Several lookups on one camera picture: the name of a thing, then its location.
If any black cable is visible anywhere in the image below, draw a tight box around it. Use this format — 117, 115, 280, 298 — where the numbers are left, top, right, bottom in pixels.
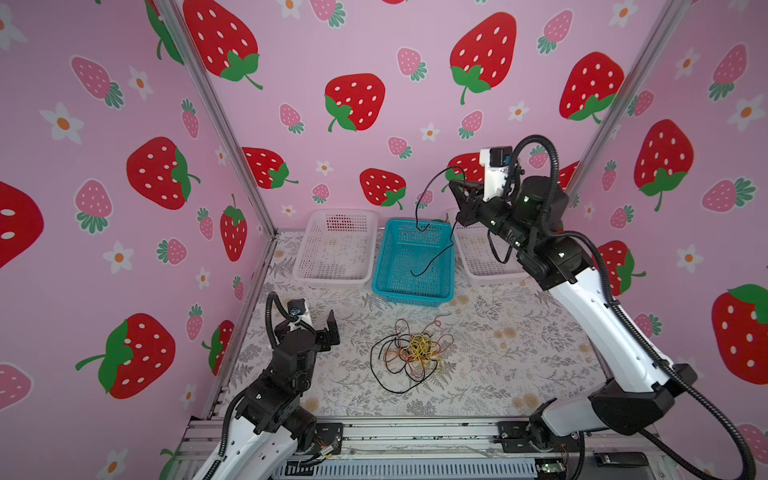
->
409, 166, 460, 278

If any cable pile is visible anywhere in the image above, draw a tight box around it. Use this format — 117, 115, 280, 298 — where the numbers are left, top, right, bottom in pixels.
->
368, 311, 458, 395

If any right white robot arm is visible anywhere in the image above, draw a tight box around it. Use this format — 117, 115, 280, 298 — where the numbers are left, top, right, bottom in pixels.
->
449, 176, 684, 451

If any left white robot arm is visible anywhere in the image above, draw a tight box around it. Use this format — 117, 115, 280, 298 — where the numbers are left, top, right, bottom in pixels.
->
195, 291, 343, 479

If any right white plastic basket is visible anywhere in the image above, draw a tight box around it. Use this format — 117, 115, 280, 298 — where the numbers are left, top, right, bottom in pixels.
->
454, 224, 530, 287

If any white plastic basket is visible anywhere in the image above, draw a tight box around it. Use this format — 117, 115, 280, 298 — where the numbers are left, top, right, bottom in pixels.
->
454, 224, 530, 287
293, 209, 378, 286

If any left white plastic basket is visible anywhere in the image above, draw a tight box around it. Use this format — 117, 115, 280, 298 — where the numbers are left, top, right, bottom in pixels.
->
293, 209, 378, 286

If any teal plastic basket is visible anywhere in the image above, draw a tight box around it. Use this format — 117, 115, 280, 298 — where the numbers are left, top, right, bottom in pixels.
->
372, 219, 456, 307

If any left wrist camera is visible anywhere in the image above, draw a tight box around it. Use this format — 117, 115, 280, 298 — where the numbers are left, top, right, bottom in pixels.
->
286, 299, 307, 322

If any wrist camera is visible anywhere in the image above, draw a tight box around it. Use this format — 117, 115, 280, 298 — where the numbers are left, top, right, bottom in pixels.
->
286, 299, 307, 322
480, 146, 517, 201

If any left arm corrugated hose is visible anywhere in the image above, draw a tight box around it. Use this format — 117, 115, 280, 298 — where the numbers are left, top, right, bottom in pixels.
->
265, 291, 292, 349

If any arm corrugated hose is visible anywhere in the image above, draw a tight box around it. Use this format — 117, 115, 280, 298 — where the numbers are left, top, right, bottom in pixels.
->
506, 134, 757, 480
265, 291, 292, 349

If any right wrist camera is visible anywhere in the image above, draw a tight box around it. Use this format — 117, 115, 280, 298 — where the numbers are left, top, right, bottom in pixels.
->
480, 146, 517, 201

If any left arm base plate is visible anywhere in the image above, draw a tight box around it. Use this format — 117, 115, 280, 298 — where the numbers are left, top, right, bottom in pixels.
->
292, 422, 344, 459

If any aluminium front rail frame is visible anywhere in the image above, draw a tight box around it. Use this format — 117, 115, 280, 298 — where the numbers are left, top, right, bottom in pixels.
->
179, 416, 667, 480

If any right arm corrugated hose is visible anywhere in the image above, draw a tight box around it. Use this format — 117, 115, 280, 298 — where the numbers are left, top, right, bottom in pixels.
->
506, 134, 757, 480

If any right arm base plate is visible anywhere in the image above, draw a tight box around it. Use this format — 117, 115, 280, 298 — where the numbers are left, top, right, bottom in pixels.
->
492, 421, 572, 453

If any black device on rail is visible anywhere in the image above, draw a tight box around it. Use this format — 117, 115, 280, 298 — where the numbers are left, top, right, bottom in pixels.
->
594, 452, 649, 468

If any right corner aluminium post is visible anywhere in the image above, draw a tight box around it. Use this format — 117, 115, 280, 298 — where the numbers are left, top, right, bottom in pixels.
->
544, 0, 694, 236

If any corner aluminium post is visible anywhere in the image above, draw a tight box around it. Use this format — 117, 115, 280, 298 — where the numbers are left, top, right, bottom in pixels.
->
157, 0, 277, 239
544, 0, 694, 236

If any left corner aluminium post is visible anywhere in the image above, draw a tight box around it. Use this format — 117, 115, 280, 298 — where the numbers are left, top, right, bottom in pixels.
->
157, 0, 277, 239

